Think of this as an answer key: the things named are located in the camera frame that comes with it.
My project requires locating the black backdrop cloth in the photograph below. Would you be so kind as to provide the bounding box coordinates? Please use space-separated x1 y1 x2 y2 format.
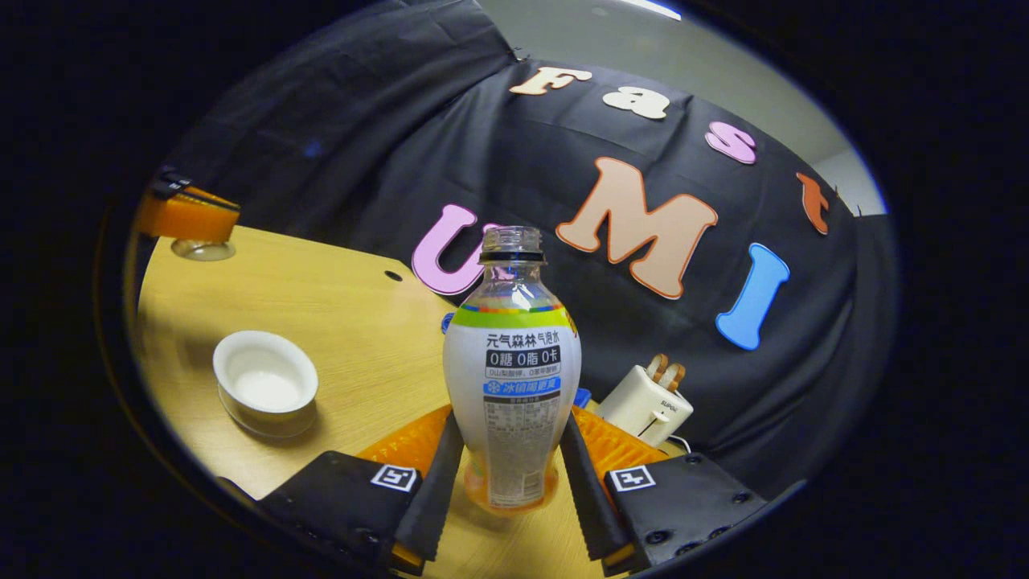
161 0 897 499

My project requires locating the white toaster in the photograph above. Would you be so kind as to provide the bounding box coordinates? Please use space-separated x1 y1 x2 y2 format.
595 364 694 448

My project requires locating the cream ceramic teacup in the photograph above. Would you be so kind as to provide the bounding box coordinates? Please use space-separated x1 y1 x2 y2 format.
212 331 320 427

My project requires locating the clear labelled water bottle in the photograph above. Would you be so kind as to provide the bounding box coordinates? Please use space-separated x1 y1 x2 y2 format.
442 226 582 515

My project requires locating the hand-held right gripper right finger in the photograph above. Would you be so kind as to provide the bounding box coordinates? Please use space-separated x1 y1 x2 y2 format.
560 406 769 576

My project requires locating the cream teacup lid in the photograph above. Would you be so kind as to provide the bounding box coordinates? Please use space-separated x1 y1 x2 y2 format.
170 239 237 262

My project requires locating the blue towel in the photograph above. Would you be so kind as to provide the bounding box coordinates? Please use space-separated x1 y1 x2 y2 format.
441 312 593 409

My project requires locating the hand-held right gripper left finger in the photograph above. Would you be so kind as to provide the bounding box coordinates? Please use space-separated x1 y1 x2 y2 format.
257 404 465 576

